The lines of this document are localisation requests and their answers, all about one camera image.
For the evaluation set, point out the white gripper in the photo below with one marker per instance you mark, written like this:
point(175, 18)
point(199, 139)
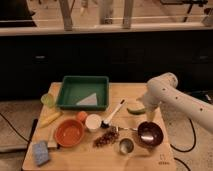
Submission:
point(151, 102)

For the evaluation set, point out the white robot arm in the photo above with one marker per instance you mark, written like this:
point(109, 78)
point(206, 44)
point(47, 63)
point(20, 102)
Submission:
point(162, 88)

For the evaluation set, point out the small metal cup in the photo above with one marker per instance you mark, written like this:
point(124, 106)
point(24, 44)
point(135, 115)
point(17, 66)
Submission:
point(126, 146)

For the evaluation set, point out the white paper cup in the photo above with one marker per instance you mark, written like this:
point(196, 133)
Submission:
point(93, 122)

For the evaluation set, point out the green plastic cup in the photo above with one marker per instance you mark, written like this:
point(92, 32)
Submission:
point(48, 100)

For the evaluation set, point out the dark purple bowl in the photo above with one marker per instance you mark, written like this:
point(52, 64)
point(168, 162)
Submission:
point(150, 134)

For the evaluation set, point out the pile of brown nuts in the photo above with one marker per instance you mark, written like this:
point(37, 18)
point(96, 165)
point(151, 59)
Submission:
point(107, 138)

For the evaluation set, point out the small orange ball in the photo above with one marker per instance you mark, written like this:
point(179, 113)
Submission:
point(81, 116)

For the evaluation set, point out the green plastic tray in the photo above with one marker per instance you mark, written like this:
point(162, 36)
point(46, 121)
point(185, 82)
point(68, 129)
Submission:
point(84, 93)

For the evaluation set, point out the orange bowl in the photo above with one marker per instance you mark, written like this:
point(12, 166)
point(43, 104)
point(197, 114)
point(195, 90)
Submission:
point(69, 133)

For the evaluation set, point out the blue sponge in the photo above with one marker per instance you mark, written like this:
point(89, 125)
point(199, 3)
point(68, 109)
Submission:
point(40, 153)

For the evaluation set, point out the white handled brush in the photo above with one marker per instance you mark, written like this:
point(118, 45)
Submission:
point(106, 121)

